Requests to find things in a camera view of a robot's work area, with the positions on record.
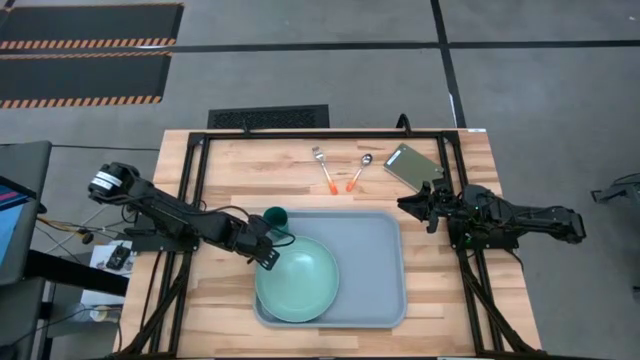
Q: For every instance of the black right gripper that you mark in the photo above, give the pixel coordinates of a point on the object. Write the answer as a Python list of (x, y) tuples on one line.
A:
[(450, 205)]

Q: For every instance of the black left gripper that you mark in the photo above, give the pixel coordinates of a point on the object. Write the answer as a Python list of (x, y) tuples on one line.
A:
[(255, 235)]

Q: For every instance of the pale green plate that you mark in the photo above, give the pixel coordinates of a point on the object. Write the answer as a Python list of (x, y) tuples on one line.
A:
[(300, 285)]

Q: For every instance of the dark green cup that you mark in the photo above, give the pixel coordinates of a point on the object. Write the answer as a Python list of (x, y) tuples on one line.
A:
[(276, 216)]

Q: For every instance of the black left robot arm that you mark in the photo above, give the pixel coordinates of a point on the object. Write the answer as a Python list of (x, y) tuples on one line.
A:
[(165, 210)]

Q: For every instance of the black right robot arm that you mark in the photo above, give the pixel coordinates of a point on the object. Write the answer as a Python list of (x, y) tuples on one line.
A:
[(540, 220)]

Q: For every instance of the grey plastic tray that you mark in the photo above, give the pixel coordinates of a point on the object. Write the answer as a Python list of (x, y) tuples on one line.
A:
[(370, 270)]

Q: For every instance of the green spiral notebook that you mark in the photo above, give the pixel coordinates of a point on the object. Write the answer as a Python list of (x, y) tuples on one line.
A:
[(412, 167)]

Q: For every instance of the black table clamp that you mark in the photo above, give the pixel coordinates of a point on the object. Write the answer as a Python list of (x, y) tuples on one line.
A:
[(398, 123)]

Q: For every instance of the black floor vent grate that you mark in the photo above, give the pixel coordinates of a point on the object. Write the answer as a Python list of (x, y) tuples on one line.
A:
[(270, 117)]

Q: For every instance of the black handheld controller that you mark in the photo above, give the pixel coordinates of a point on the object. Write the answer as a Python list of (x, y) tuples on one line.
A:
[(119, 257)]

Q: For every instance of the white paper sheet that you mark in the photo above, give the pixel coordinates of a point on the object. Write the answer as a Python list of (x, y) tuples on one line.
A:
[(100, 299)]

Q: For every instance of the black desk bar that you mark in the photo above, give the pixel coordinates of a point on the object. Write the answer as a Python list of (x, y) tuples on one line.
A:
[(75, 272)]

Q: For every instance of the grey equipment piece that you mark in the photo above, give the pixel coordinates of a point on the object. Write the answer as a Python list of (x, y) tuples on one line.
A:
[(620, 190)]

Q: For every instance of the grey computer monitor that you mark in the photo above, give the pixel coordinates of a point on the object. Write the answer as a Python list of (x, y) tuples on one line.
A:
[(30, 165)]

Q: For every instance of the black mat with hazard stripes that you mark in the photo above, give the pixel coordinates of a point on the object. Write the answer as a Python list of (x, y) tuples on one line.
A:
[(90, 22), (80, 77)]

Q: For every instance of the black aluminium table frame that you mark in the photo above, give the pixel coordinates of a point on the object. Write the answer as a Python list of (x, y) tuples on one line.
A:
[(325, 135)]

